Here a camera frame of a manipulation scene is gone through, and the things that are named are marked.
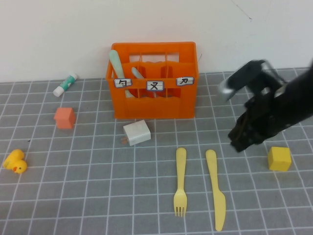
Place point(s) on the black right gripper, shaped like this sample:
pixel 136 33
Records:
pixel 266 115

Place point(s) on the yellow plastic knife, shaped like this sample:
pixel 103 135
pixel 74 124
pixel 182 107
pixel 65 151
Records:
pixel 216 191

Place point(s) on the yellow plastic fork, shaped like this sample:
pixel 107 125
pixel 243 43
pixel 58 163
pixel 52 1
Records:
pixel 180 171

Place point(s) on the grey plastic fork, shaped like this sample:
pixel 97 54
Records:
pixel 137 73

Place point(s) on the mint green plastic spoon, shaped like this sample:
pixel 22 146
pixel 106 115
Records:
pixel 116 63

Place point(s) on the orange plastic cutlery holder crate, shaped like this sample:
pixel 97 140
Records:
pixel 151 107

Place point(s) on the large yellow cube block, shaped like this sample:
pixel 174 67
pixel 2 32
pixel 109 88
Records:
pixel 279 159

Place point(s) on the white power adapter plug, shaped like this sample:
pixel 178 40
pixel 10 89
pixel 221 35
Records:
pixel 137 132

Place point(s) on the salmon orange cube block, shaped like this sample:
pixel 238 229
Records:
pixel 63 118

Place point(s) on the white green glue stick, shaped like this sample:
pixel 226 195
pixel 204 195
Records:
pixel 64 85

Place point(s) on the yellow rubber duck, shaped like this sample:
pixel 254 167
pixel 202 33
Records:
pixel 15 161

